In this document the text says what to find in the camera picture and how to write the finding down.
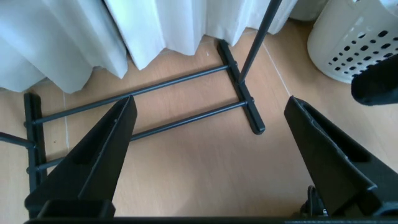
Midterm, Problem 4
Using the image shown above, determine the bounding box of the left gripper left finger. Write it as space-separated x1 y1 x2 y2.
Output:
24 95 138 218

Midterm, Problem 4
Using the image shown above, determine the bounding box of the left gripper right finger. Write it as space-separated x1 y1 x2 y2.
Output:
284 95 398 218

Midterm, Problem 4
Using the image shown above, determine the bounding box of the black garment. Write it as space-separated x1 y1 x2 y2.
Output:
350 54 398 106

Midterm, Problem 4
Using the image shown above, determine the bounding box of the black clothes rack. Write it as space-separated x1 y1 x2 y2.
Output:
0 0 284 194

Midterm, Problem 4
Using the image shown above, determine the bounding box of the white laundry basket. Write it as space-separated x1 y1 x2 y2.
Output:
307 0 398 85

